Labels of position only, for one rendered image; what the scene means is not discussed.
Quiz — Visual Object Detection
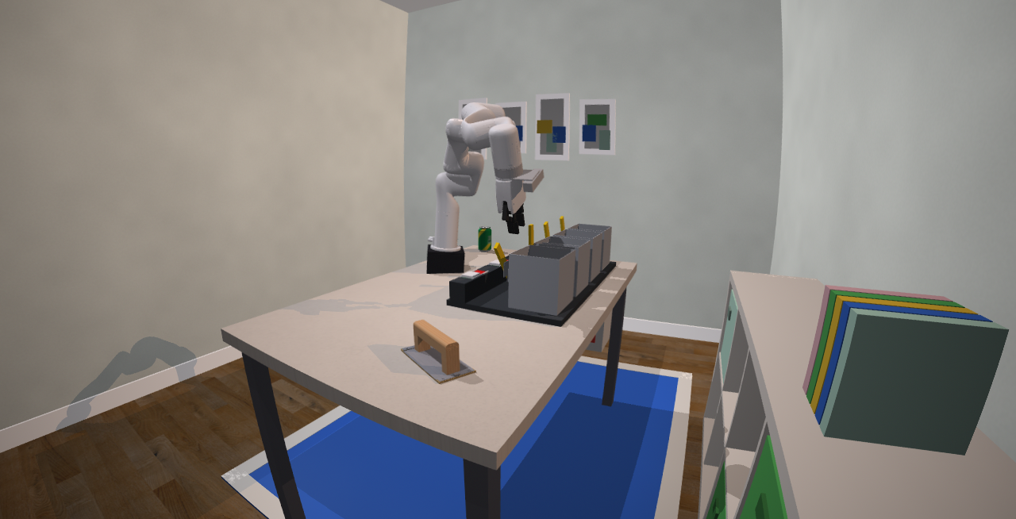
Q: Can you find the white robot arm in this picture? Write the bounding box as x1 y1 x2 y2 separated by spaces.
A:
428 102 544 252

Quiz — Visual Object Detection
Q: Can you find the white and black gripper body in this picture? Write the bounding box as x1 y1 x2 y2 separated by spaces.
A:
495 176 526 214

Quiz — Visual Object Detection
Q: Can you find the green drink can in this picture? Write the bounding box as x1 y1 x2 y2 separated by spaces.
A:
479 226 491 252

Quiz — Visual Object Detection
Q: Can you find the sanding float with wooden handle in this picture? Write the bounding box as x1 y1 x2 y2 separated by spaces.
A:
401 320 477 384

